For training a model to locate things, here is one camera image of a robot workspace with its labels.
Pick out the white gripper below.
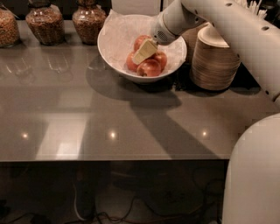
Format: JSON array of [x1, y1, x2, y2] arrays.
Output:
[[132, 12, 177, 65]]

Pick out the red apple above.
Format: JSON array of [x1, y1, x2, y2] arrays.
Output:
[[126, 52, 138, 72], [136, 59, 161, 77], [134, 35, 151, 52], [152, 51, 167, 70]]

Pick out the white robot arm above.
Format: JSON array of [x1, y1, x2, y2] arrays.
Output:
[[151, 0, 280, 224]]

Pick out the white ceramic bowl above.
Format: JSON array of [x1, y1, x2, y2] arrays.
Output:
[[97, 14, 188, 85]]

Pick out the white crumpled paper liner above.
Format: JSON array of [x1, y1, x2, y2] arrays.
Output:
[[100, 8, 186, 72]]

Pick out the rear stack of paper bowls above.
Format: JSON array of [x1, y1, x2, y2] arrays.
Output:
[[182, 23, 207, 63]]

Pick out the stack of paper bowls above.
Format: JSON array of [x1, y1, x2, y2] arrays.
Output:
[[190, 24, 241, 91], [182, 23, 207, 63]]

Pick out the right glass jar with cereal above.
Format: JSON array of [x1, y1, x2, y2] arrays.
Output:
[[72, 0, 107, 46]]

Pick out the glass jar with cereal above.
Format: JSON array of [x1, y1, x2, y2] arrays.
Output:
[[72, 0, 107, 46], [25, 0, 65, 46], [0, 6, 20, 48]]

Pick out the front stack of paper bowls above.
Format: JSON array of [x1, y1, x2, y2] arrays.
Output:
[[190, 24, 241, 91]]

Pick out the middle glass jar with cereal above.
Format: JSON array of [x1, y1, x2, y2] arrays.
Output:
[[25, 0, 65, 46]]

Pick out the white plastic cutlery bundle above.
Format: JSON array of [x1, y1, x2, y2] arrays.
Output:
[[234, 0, 267, 19]]

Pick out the left glass jar with cereal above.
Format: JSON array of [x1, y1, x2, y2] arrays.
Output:
[[0, 6, 20, 48]]

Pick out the white cable under table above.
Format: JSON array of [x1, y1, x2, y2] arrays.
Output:
[[71, 182, 88, 221]]

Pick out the black cables on floor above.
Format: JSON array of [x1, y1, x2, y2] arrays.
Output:
[[64, 167, 227, 224]]

